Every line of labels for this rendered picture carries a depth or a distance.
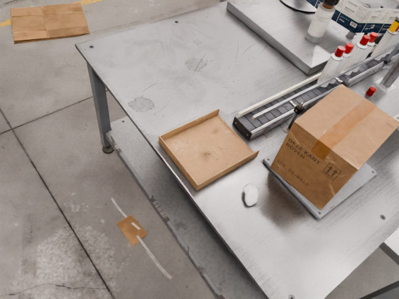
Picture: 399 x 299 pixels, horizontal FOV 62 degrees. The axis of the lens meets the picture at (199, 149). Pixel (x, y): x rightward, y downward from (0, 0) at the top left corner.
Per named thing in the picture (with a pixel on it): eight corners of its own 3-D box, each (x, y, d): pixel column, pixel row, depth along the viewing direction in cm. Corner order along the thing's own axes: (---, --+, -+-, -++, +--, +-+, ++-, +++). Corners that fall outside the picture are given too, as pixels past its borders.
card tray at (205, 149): (217, 114, 143) (219, 108, 140) (256, 156, 132) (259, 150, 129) (158, 142, 130) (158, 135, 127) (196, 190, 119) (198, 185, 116)
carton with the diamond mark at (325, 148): (312, 130, 141) (341, 83, 120) (360, 167, 133) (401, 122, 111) (269, 167, 127) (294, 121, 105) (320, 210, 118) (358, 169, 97)
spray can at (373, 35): (351, 64, 169) (373, 29, 152) (359, 70, 166) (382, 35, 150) (345, 67, 166) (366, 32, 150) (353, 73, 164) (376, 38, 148)
